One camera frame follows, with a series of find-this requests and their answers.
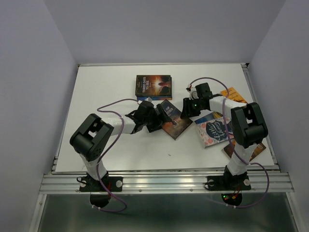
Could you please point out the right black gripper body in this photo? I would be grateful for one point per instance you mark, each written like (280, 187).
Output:
(198, 107)

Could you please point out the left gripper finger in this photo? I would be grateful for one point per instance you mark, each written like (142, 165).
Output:
(161, 113)
(152, 127)

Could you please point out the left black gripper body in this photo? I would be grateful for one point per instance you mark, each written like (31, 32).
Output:
(153, 118)

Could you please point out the Jane Eyre blue book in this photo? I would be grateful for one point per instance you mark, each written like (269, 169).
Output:
(154, 97)

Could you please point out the A Tale of Two Cities book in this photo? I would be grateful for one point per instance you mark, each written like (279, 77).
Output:
(177, 125)

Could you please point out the Three Days to See book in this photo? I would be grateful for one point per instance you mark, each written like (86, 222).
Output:
(153, 85)

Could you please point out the Little Women floral book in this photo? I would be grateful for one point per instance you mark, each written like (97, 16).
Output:
(213, 131)

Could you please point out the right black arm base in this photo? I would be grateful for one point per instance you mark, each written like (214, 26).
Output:
(231, 185)

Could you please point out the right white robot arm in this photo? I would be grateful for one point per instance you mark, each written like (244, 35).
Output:
(248, 124)

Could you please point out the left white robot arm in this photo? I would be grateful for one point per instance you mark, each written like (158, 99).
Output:
(90, 139)

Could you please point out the green and blue book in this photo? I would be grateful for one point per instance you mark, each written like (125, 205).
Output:
(208, 117)

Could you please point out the yellow orange book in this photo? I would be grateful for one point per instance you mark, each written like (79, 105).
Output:
(233, 95)

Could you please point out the brown orange book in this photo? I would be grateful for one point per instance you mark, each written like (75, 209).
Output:
(258, 150)

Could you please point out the aluminium mounting rail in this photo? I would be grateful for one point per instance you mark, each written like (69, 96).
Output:
(170, 182)

